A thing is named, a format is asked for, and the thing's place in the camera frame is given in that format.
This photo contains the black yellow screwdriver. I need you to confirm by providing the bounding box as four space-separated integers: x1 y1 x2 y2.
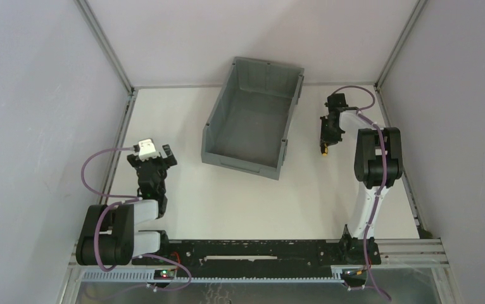
320 142 329 156

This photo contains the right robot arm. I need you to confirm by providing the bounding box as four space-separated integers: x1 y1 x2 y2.
320 107 403 263

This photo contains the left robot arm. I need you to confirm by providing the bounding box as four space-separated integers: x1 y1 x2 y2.
75 139 177 272

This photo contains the grey plastic storage bin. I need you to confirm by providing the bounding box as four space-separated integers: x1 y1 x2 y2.
201 57 305 180

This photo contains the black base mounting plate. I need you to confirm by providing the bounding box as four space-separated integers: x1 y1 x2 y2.
131 239 381 278

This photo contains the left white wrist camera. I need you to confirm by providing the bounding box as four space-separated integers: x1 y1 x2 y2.
134 138 161 161

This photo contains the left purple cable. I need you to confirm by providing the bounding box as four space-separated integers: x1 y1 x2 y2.
80 145 192 293

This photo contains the purple cable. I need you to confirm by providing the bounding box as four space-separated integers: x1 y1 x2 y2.
80 145 192 293
334 85 392 303

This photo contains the grey slotted cable duct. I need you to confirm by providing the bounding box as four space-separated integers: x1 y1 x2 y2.
82 269 344 283

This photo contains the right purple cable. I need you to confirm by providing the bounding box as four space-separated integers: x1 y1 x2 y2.
334 85 392 303

